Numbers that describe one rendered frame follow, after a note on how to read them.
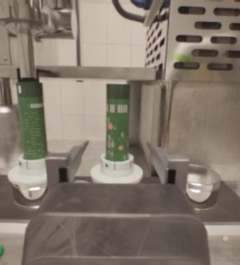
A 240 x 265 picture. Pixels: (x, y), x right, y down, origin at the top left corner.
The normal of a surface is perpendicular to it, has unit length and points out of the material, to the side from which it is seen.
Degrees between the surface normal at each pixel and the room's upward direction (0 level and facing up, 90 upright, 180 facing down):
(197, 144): 90
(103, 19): 90
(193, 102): 90
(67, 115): 90
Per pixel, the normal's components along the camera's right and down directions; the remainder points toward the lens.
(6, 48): 0.01, 0.25
